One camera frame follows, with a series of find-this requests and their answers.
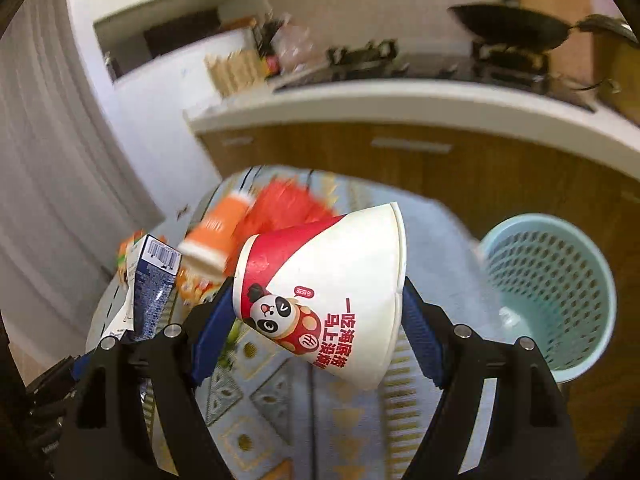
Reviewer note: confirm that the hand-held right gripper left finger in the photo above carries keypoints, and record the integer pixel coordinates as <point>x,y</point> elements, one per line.
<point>215,330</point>

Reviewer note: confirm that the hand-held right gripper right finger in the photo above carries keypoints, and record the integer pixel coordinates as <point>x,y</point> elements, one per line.
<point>420,340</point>

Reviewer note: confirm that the orange snack packet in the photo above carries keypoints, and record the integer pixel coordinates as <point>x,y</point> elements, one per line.
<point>127,255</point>
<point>195,287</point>

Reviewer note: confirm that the blue carton box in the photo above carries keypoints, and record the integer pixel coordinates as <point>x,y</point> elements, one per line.
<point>150,285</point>

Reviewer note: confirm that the white paper bowl panda print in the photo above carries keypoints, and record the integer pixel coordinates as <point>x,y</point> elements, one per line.
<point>340,270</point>

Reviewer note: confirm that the light blue perforated basket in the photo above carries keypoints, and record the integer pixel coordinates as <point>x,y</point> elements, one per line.
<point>550,280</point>

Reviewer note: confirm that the red-orange plastic bag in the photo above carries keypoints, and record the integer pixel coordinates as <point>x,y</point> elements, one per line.
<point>290,205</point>

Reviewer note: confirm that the patterned blue tablecloth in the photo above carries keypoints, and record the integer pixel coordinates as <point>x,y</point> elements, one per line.
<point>310,410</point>

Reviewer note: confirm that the wooden kitchen cabinet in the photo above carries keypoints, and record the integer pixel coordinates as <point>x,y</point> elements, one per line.
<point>350,160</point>

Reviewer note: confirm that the wicker holder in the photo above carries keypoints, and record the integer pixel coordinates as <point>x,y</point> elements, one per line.
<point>232,72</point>

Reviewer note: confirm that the black gas stove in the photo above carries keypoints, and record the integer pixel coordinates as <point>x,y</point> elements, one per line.
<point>425,67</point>

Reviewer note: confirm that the clear plastic bag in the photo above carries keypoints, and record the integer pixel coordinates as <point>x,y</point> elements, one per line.
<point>300,45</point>

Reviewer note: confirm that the black wok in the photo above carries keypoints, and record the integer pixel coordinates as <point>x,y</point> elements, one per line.
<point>500,25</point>

